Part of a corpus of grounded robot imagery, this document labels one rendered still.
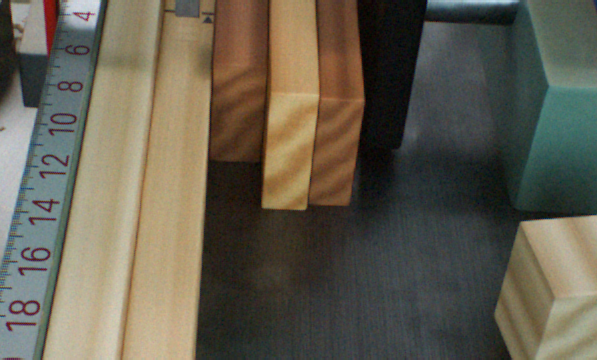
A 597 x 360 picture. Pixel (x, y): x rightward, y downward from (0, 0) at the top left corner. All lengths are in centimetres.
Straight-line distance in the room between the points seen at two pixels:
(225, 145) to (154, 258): 10
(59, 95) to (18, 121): 23
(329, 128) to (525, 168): 8
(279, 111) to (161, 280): 8
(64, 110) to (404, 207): 13
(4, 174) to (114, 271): 26
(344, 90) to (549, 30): 8
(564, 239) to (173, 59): 16
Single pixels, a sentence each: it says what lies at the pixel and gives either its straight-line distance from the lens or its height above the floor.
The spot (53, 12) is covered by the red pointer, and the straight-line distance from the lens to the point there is 46.
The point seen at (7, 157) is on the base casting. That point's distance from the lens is 62.
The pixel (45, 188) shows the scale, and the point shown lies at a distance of 38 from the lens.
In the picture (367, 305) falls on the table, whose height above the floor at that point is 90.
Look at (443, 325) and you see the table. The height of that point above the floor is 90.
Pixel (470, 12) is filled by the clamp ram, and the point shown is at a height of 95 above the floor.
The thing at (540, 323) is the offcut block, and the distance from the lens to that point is 39.
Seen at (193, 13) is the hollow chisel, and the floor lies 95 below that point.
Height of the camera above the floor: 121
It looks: 42 degrees down
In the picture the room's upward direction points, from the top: 6 degrees clockwise
